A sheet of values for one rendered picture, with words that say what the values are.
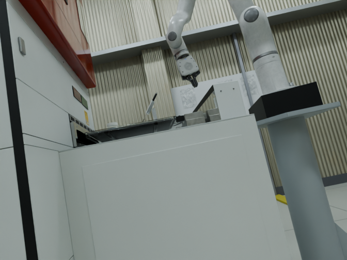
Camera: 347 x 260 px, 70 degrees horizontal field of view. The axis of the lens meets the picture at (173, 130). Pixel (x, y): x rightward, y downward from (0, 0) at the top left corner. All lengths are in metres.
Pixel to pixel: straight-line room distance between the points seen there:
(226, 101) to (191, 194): 0.35
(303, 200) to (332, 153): 2.96
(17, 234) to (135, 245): 0.32
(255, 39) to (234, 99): 0.43
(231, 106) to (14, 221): 0.70
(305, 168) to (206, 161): 0.51
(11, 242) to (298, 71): 3.94
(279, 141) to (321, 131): 2.92
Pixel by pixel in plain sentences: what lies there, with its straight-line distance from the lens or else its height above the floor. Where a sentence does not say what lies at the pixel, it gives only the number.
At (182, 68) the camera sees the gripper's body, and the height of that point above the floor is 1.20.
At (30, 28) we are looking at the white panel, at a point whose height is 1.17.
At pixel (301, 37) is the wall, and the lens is 4.38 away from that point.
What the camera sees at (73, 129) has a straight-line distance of 0.99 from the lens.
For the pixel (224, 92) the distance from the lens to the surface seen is 0.91.
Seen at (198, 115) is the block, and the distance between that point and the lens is 1.06.
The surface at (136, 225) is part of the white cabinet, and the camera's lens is 0.79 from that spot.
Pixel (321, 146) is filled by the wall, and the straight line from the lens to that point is 4.06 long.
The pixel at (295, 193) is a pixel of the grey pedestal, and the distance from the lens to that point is 1.19.
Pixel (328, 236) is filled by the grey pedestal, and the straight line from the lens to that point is 1.24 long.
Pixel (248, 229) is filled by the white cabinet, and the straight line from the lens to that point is 0.85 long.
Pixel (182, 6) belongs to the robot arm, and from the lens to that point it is 1.49.
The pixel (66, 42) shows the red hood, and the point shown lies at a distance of 1.04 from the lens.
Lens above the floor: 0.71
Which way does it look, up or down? 8 degrees up
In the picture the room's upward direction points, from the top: 12 degrees counter-clockwise
